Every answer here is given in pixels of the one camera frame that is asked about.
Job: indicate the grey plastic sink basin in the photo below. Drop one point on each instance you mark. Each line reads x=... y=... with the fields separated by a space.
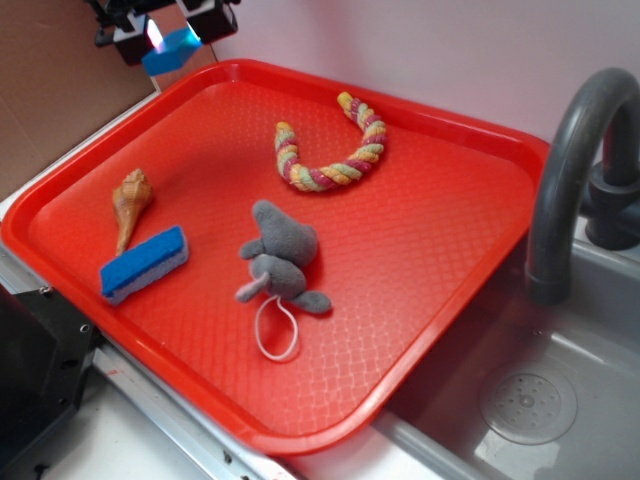
x=592 y=339

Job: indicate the black metal bracket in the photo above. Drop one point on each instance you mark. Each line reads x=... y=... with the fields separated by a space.
x=47 y=347

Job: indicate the brown cardboard panel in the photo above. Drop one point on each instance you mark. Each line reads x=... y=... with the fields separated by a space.
x=58 y=88

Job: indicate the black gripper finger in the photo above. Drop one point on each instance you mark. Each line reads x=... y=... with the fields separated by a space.
x=211 y=21
x=132 y=37

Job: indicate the grey plush elephant toy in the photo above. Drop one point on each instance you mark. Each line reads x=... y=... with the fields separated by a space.
x=277 y=259

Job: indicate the grey curved faucet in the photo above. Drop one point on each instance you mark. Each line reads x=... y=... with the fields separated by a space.
x=592 y=170

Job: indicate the blue rectangular block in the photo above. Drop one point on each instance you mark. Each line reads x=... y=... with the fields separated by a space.
x=172 y=53

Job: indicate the blue and white sponge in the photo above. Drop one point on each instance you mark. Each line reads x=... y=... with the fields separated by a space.
x=143 y=265

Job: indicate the round sink drain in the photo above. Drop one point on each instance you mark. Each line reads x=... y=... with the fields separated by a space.
x=528 y=403

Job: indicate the multicolour twisted rope toy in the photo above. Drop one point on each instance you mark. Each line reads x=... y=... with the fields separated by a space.
x=338 y=174

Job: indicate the brown spiral seashell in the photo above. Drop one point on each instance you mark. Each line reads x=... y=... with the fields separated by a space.
x=129 y=200

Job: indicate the red plastic tray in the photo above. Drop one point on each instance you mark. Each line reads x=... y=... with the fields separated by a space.
x=401 y=251

